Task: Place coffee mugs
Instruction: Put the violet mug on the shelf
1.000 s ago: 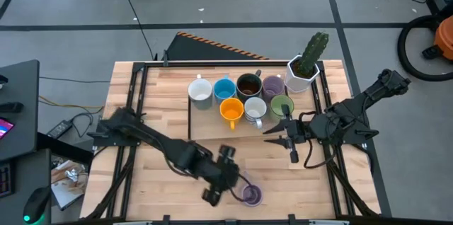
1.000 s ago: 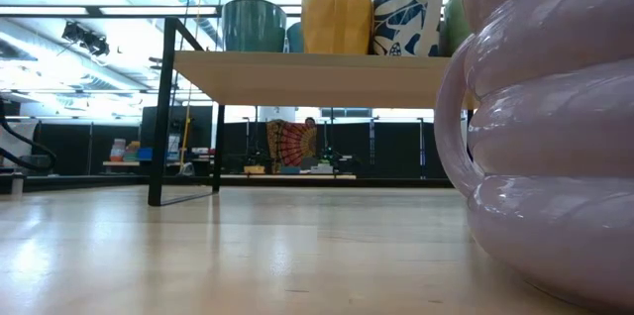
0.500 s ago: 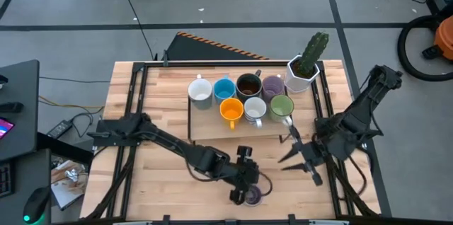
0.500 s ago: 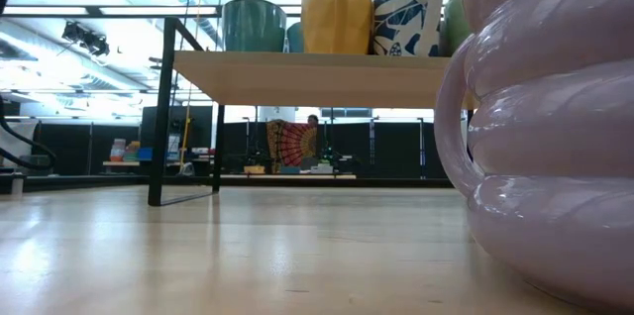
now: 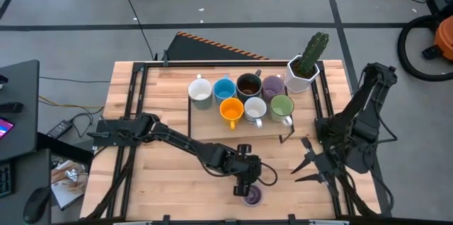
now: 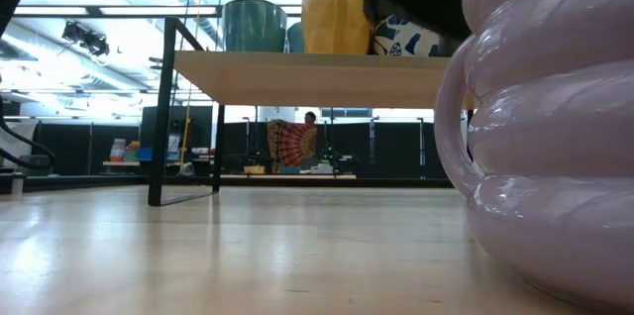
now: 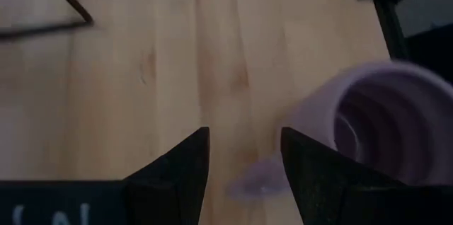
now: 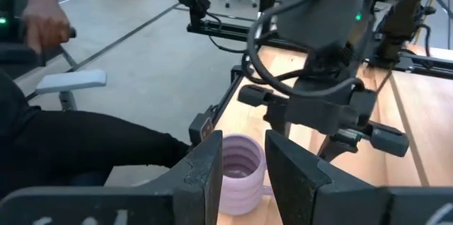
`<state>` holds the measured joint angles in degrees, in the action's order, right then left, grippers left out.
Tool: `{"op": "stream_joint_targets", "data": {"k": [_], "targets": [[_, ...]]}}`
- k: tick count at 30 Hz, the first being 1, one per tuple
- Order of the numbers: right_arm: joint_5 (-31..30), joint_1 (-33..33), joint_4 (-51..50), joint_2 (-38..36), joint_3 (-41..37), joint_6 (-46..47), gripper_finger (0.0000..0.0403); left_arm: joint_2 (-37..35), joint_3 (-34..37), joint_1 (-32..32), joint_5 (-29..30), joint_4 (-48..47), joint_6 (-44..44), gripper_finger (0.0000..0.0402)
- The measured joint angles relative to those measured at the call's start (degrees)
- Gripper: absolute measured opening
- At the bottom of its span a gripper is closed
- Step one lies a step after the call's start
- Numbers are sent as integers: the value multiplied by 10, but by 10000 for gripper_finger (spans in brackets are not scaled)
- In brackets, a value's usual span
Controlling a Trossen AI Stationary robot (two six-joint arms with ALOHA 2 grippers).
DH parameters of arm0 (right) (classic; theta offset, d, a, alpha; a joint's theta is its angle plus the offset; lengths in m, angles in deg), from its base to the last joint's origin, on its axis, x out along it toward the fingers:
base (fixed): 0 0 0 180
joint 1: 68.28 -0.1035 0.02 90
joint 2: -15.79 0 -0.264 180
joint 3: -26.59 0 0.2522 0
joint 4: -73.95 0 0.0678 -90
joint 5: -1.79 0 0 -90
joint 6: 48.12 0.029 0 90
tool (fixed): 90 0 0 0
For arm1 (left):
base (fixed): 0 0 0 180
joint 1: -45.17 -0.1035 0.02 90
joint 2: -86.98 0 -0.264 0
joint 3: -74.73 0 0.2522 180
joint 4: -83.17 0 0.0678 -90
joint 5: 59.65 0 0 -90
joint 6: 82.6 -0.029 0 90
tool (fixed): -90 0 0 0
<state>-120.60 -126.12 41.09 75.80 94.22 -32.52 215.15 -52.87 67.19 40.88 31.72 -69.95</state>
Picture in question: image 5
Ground orange shop vacuum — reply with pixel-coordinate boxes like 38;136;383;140
396;14;453;83

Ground black aluminium table frame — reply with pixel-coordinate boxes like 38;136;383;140
84;60;382;225

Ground dark teal speckled mug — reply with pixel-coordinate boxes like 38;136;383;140
236;69;263;103

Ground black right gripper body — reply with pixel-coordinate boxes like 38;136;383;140
299;136;343;198

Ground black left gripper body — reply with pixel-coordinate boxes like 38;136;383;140
219;142;263;198

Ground orange vacuum cleaner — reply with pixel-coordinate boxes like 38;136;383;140
421;15;453;60

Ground thin grey floor cable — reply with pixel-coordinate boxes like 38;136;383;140
38;76;111;84

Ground black mat orange striped edge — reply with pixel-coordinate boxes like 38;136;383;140
166;31;270;62

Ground orange mug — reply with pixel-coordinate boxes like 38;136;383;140
219;97;245;130

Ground wooden shelf riser black legs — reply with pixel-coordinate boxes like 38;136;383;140
187;76;296;144

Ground pale teal mug white handle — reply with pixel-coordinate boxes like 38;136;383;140
187;74;214;110

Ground long black floor cable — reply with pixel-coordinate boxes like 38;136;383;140
115;0;157;60

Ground black remote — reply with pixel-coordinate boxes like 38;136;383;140
0;101;24;113

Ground lilac ribbed bubble mug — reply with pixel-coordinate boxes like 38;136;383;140
242;184;265;207

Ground white hexagonal plant pot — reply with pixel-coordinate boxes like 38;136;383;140
284;54;321;94

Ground green cactus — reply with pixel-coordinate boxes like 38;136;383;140
299;31;330;76

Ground dark grey desk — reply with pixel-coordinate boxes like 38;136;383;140
0;59;52;225

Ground device with pink screen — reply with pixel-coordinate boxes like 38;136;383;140
0;117;15;140

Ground dusty purple mug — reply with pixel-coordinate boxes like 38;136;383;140
261;74;286;103

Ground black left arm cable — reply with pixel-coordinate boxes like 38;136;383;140
197;154;280;188

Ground black computer mouse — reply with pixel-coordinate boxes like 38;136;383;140
23;186;50;225

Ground yellow cable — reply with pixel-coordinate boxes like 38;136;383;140
38;96;104;110

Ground black power adapter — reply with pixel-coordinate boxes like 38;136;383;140
47;120;74;139

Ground white mug blue leaf pattern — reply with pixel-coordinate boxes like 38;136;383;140
243;96;268;129

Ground open box with papers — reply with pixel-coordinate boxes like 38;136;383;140
51;160;89;211

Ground black keyboard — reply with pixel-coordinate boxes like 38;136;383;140
0;161;15;197

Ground green mug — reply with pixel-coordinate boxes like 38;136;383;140
269;94;295;127

